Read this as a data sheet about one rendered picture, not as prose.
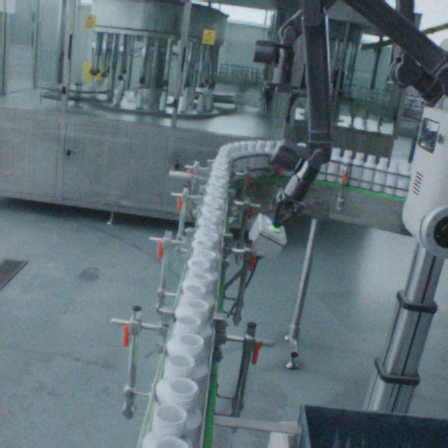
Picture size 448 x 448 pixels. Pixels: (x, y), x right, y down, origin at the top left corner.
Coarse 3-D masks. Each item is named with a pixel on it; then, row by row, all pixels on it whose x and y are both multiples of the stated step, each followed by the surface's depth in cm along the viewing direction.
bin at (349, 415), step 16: (304, 416) 99; (320, 416) 103; (336, 416) 103; (352, 416) 103; (368, 416) 103; (384, 416) 102; (400, 416) 102; (416, 416) 102; (432, 416) 103; (288, 432) 97; (304, 432) 94; (320, 432) 104; (336, 432) 104; (352, 432) 104; (368, 432) 104; (384, 432) 104; (400, 432) 104; (416, 432) 103; (432, 432) 103
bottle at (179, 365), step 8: (168, 360) 72; (176, 360) 74; (184, 360) 74; (192, 360) 73; (168, 368) 72; (176, 368) 71; (184, 368) 71; (192, 368) 72; (168, 376) 72; (176, 376) 72; (184, 376) 72; (192, 376) 73; (160, 384) 73; (160, 392) 72; (160, 400) 72
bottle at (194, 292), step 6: (186, 288) 95; (192, 288) 97; (198, 288) 97; (186, 294) 94; (192, 294) 94; (198, 294) 94; (204, 294) 95; (186, 300) 94; (204, 300) 95; (180, 306) 96; (180, 312) 95; (174, 324) 96; (174, 330) 97; (174, 336) 96
